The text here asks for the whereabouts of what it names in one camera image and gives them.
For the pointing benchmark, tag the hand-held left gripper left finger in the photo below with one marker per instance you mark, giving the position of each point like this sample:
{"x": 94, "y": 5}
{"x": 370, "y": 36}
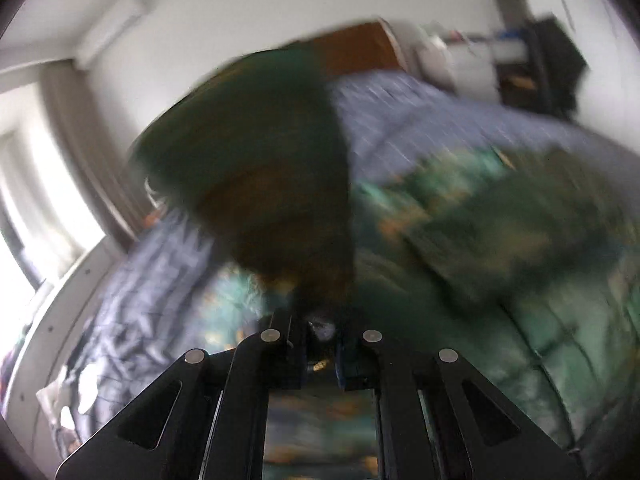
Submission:
{"x": 285, "y": 360}

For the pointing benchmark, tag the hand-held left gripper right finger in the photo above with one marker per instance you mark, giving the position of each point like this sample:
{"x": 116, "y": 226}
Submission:
{"x": 355, "y": 365}

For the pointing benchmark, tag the green printed padded jacket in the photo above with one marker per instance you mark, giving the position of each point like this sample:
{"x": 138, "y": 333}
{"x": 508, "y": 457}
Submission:
{"x": 280, "y": 160}

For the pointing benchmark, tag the white plastic wrapper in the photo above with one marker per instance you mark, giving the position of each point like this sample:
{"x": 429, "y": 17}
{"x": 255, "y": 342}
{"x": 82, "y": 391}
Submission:
{"x": 65, "y": 400}

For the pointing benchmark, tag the bed with blue sheet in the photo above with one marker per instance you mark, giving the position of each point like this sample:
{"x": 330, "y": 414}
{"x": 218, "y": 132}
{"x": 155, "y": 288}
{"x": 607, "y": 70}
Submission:
{"x": 400, "y": 105}

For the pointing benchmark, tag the window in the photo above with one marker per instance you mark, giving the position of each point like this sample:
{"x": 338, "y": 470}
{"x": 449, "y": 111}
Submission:
{"x": 35, "y": 220}

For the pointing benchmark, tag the beige curtain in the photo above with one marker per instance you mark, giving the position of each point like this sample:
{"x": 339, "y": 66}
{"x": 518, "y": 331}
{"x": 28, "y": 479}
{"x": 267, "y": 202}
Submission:
{"x": 85, "y": 150}

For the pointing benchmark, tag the white desk with drawers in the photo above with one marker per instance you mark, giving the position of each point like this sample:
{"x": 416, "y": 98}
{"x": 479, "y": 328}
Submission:
{"x": 465, "y": 67}

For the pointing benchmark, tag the wooden bed headboard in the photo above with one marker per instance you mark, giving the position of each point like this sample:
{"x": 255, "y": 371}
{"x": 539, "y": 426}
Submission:
{"x": 360, "y": 47}

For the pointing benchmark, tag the black chair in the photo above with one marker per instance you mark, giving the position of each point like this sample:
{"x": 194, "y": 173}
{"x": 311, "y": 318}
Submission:
{"x": 520, "y": 87}

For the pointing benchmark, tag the white air conditioner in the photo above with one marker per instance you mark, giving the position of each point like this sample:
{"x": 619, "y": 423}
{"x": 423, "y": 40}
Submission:
{"x": 107, "y": 27}

